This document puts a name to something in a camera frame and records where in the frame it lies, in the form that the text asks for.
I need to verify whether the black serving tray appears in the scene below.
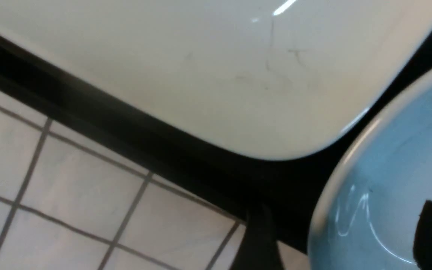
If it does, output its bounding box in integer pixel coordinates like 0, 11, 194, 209
0, 32, 432, 253

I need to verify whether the white small bowl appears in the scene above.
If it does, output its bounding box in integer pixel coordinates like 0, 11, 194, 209
307, 69, 432, 270

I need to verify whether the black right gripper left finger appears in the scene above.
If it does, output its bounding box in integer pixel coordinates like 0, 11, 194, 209
230, 203, 284, 270

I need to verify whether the white square rice plate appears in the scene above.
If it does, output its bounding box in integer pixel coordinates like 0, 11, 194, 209
0, 0, 432, 160

